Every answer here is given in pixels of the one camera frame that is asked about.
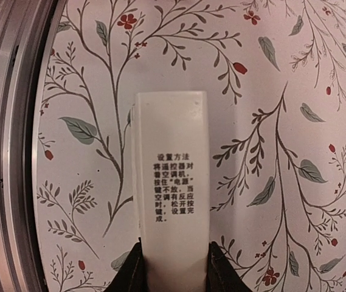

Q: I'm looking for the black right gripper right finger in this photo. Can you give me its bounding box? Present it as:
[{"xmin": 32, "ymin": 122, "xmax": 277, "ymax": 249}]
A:
[{"xmin": 207, "ymin": 242, "xmax": 251, "ymax": 292}]

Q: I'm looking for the floral patterned table mat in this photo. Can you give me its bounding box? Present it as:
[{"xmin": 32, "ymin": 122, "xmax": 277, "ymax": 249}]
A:
[{"xmin": 33, "ymin": 1, "xmax": 346, "ymax": 291}]

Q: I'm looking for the white remote control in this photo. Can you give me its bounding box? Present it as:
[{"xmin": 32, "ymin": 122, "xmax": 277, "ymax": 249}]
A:
[{"xmin": 131, "ymin": 91, "xmax": 210, "ymax": 291}]

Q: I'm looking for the front aluminium rail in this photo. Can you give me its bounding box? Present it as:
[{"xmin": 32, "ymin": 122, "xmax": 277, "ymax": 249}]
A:
[{"xmin": 0, "ymin": 1, "xmax": 65, "ymax": 291}]

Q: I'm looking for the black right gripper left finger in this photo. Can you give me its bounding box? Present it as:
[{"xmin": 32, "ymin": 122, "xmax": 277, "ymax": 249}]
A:
[{"xmin": 104, "ymin": 239, "xmax": 148, "ymax": 292}]

